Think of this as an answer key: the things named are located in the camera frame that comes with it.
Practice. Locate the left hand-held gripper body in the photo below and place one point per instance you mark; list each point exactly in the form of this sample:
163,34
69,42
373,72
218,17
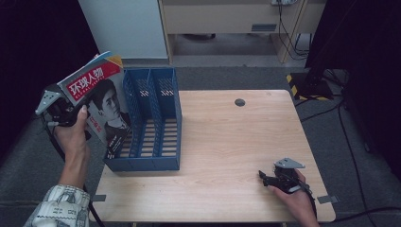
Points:
60,108

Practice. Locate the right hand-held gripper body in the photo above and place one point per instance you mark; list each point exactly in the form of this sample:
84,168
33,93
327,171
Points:
287,178

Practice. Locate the magazine with portrait cover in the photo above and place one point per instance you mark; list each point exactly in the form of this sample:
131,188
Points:
107,104

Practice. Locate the blue plastic file rack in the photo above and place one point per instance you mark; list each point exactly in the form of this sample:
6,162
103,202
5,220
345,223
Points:
151,164

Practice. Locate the person's right hand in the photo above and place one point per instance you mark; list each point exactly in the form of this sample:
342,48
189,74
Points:
299,203

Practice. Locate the person's left hand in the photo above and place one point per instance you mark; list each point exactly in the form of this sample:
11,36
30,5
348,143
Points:
74,138

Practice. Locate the grey tape piece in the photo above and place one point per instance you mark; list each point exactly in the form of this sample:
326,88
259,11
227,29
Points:
327,199
99,198

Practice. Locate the black curtain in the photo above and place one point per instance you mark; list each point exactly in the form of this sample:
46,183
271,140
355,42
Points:
365,63
31,47

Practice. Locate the dark round table grommet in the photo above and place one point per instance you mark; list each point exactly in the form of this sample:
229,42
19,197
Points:
240,102

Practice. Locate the white cabinet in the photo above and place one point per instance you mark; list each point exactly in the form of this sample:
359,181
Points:
126,28

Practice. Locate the black stand base striped tape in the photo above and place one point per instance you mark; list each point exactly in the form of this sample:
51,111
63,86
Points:
310,88

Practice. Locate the beige wooden desk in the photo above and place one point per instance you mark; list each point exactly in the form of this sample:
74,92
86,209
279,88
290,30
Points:
220,19

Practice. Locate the white power strip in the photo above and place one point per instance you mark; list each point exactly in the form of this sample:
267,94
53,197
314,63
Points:
283,2

